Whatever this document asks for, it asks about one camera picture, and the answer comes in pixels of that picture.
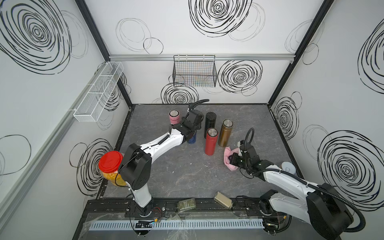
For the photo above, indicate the white wire shelf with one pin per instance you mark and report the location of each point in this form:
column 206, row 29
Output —
column 103, row 93

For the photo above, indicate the blue thermos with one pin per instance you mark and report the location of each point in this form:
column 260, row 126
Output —
column 192, row 140

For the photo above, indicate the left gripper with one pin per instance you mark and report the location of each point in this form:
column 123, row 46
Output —
column 184, row 119

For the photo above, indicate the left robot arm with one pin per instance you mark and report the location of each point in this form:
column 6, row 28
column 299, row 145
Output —
column 136, row 165

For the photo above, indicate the white lid can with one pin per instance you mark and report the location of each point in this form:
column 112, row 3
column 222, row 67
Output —
column 289, row 167

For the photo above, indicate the beige sponge block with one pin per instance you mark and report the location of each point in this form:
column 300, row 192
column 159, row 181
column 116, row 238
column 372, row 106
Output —
column 224, row 201

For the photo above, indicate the gold thermos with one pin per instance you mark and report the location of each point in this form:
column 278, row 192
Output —
column 225, row 132

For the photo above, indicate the green scouring pad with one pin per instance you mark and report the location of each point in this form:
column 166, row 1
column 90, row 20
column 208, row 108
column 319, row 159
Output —
column 186, row 205

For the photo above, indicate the red thermos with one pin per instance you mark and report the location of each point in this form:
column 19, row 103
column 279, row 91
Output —
column 211, row 141

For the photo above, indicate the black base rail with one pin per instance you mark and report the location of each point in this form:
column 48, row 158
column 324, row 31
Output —
column 166, row 207

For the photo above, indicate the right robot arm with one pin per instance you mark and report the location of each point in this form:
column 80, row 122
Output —
column 319, row 206

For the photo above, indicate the red lid snack jar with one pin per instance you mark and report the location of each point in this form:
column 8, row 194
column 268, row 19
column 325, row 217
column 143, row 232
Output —
column 109, row 166

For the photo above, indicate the black wire basket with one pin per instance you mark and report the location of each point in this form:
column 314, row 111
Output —
column 195, row 71

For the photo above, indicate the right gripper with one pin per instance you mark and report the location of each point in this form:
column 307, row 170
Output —
column 233, row 159

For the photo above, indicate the black thermos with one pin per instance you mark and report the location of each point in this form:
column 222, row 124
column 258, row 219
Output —
column 210, row 122

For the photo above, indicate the pink thermos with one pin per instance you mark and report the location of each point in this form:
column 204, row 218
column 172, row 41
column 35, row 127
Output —
column 174, row 116

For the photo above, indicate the white cable duct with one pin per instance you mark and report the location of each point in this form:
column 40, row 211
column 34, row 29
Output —
column 197, row 224

